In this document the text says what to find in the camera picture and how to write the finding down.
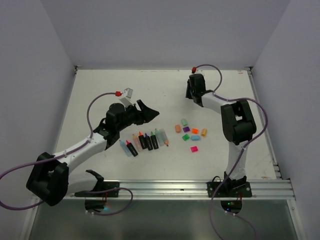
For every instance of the purple cap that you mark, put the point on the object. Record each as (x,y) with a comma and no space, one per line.
(186,129)

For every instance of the pink cap black highlighter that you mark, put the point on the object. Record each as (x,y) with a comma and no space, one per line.
(131,148)

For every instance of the light blue cap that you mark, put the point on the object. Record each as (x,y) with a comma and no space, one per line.
(195,137)

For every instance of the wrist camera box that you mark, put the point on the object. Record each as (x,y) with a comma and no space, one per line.
(126,96)
(200,72)

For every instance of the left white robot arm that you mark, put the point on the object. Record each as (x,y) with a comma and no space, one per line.
(49,178)

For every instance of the light blue highlighter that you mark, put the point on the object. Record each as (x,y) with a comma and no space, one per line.
(125,148)

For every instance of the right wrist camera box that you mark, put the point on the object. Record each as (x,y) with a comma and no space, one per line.
(200,72)

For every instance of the orange cap black highlighter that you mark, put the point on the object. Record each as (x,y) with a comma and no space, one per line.
(142,141)

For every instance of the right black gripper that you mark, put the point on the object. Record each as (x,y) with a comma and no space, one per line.
(188,94)

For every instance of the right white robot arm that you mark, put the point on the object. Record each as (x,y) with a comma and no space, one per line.
(238,126)

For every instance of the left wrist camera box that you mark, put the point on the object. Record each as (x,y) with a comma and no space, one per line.
(126,96)

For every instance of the pink neon cap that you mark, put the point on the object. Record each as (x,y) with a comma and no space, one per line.
(194,149)

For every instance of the green neon cap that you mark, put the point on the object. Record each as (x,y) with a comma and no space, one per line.
(185,137)

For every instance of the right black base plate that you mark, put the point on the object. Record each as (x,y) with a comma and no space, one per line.
(228,191)

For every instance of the green pastel highlighter body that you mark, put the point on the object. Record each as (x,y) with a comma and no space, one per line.
(159,137)

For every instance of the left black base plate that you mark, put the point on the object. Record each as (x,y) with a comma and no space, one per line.
(112,186)

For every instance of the purple black highlighter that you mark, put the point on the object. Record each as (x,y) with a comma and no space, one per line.
(148,142)

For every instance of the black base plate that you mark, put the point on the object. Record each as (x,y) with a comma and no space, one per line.
(228,191)
(112,186)

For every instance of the green cap black highlighter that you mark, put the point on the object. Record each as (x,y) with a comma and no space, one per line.
(154,141)

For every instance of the yellow pastel cap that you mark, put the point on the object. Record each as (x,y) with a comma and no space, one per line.
(204,132)

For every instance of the green pastel cap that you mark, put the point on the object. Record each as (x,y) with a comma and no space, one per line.
(184,122)

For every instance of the orange neon cap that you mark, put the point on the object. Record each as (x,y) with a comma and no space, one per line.
(195,131)

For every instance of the orange pastel cap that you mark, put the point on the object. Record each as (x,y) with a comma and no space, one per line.
(177,128)

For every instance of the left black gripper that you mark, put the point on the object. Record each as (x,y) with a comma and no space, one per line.
(147,114)

